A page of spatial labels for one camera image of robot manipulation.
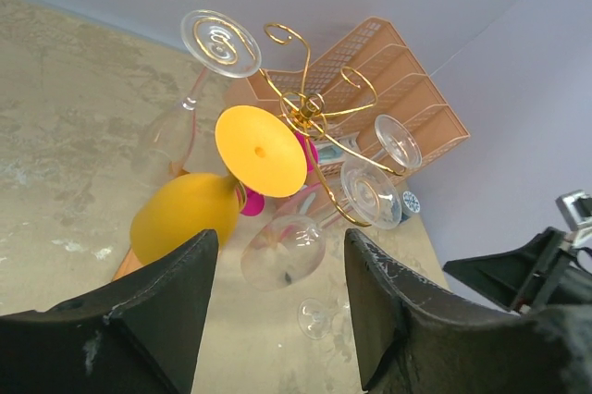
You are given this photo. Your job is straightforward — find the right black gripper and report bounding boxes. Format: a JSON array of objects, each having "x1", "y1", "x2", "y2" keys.
[{"x1": 444, "y1": 228, "x2": 591, "y2": 314}]

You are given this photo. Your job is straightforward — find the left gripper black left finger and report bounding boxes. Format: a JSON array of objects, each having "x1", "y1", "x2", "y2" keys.
[{"x1": 1, "y1": 230, "x2": 218, "y2": 393}]

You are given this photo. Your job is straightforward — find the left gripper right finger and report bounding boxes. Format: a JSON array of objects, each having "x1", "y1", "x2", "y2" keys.
[{"x1": 344, "y1": 228, "x2": 591, "y2": 393}]

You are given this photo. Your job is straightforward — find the clear wine glass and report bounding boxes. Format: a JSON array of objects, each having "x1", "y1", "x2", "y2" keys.
[
  {"x1": 297, "y1": 298, "x2": 349, "y2": 340},
  {"x1": 240, "y1": 157, "x2": 401, "y2": 291},
  {"x1": 130, "y1": 9, "x2": 262, "y2": 186}
]

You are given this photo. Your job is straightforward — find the clear champagne flute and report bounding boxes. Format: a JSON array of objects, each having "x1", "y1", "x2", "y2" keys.
[{"x1": 286, "y1": 114, "x2": 424, "y2": 219}]

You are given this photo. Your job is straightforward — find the yellow plastic wine glass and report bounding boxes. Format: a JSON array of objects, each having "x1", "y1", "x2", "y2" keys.
[{"x1": 129, "y1": 105, "x2": 301, "y2": 265}]

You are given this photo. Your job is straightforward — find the pink plastic wine glass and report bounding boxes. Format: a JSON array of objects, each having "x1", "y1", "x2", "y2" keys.
[{"x1": 240, "y1": 132, "x2": 318, "y2": 216}]

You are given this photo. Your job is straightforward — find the blue white round tin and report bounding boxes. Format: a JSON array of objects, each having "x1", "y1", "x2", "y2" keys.
[{"x1": 401, "y1": 191, "x2": 421, "y2": 222}]

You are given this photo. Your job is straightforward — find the orange plastic file organizer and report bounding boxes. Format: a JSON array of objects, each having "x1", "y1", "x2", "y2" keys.
[{"x1": 247, "y1": 17, "x2": 470, "y2": 182}]

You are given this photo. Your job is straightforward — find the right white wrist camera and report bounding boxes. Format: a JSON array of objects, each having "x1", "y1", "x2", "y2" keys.
[{"x1": 556, "y1": 190, "x2": 591, "y2": 247}]

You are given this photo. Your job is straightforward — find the gold wire wine glass rack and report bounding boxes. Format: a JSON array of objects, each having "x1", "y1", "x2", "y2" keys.
[{"x1": 193, "y1": 21, "x2": 408, "y2": 228}]

